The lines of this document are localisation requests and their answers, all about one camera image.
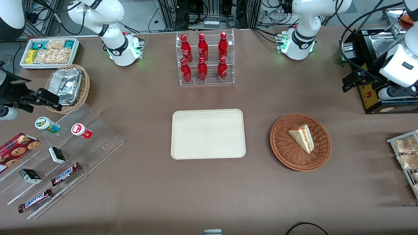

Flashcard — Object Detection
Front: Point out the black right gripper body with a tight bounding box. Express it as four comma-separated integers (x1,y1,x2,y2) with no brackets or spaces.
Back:
0,62,30,106

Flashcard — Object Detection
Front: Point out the triangular sandwich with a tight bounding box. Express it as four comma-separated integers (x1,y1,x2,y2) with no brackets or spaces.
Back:
287,124,315,154

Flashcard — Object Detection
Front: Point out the light tan wicker basket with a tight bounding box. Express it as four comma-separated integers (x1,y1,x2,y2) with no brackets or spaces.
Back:
45,64,90,114

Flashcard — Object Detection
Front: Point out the brown round wicker basket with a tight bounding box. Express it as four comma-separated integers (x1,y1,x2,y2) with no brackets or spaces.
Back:
270,113,331,172

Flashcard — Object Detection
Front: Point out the beige rectangular tray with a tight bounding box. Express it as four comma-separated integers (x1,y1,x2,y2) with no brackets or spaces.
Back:
171,109,246,160

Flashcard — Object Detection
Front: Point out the aluminium foil container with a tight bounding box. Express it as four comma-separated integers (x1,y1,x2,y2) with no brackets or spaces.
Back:
49,68,83,106

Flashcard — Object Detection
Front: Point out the black food warmer appliance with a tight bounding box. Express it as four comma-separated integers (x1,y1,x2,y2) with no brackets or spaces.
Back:
340,7,418,115

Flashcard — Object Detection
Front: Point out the green lid white cup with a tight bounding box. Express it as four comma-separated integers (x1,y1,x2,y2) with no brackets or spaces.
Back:
35,117,60,134

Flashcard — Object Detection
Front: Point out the white snack bin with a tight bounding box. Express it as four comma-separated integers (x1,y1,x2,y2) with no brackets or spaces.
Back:
20,38,80,70

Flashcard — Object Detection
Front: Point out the clear bag of crackers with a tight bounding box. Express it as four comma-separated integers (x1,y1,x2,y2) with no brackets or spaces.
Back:
34,48,72,64
46,40,66,50

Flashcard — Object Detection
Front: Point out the red lid white cup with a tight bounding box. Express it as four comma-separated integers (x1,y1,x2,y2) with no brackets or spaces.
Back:
71,123,93,140

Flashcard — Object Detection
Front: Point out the orange fried food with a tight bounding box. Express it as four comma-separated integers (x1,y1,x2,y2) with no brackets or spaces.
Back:
400,14,416,29

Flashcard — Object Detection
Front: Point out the red chocolate chip cookie box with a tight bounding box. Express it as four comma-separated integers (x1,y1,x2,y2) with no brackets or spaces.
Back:
0,133,40,173

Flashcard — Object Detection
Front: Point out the small black box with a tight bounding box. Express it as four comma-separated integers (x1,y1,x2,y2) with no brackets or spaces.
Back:
19,169,42,184
48,147,67,164

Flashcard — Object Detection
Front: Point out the clear acrylic step display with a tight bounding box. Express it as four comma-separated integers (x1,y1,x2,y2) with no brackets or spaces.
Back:
0,104,125,220

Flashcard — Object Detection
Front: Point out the Snickers chocolate bar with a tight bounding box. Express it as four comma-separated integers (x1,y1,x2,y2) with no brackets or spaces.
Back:
51,162,82,187
18,188,53,213

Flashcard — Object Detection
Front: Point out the clear bag of fried snacks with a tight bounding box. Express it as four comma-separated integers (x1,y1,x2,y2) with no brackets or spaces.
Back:
394,135,418,154
397,153,418,170

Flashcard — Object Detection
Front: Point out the red drink bottle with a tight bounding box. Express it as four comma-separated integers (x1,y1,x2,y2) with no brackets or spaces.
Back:
217,56,228,81
181,58,192,83
198,57,208,82
198,33,209,62
181,34,192,62
218,32,229,60

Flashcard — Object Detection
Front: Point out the clear acrylic bottle rack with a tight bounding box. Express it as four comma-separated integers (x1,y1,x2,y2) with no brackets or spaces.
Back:
176,29,235,86

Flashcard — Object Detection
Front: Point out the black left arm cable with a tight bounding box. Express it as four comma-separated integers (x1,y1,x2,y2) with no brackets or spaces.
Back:
339,2,405,79

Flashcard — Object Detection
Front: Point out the metal wire rack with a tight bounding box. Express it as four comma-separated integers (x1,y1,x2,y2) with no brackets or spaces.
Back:
387,130,418,199

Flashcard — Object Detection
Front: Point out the black floor cable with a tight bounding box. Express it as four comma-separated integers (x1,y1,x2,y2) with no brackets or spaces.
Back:
285,222,330,235

